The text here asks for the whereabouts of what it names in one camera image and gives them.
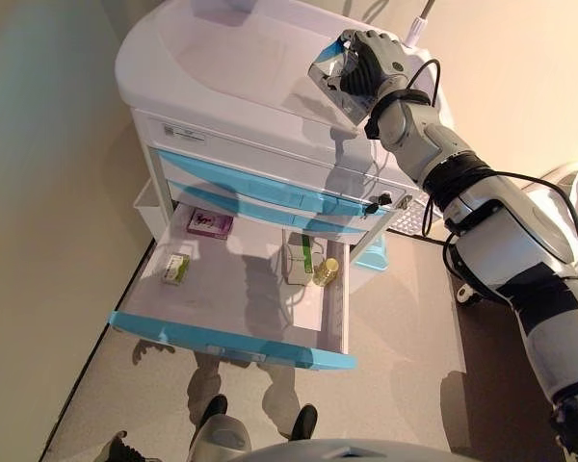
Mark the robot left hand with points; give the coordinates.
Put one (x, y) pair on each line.
(123, 452)

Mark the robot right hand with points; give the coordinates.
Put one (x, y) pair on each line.
(375, 62)

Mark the white blue medicine box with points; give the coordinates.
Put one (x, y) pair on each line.
(327, 67)

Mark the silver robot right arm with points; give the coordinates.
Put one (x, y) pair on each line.
(501, 240)

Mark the small green medicine box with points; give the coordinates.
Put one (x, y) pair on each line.
(176, 269)

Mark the yellow medicine bottle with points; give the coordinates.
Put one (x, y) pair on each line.
(326, 272)

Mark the purple white medicine box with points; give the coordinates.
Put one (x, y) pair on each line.
(209, 223)

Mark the metal IV pole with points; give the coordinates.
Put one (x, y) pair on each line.
(419, 24)

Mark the silver robot left leg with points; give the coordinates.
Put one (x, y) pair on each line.
(219, 428)

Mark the black key in lock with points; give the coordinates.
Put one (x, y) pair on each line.
(378, 203)

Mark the silver cart latch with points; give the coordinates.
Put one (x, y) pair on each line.
(404, 202)

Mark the white perforated side basket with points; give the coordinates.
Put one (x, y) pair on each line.
(414, 219)

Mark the white medical cart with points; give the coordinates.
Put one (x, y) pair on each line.
(212, 72)

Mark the white bin blue lid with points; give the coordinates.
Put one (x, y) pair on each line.
(373, 255)

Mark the cart label sticker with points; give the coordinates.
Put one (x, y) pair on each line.
(183, 133)

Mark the white box green stripe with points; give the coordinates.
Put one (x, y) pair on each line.
(301, 260)

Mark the grey robot torso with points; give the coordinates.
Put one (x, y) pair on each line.
(356, 450)

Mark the white cart side bin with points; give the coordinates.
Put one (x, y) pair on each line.
(147, 207)

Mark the bed caster wheel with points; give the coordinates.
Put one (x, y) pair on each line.
(468, 293)

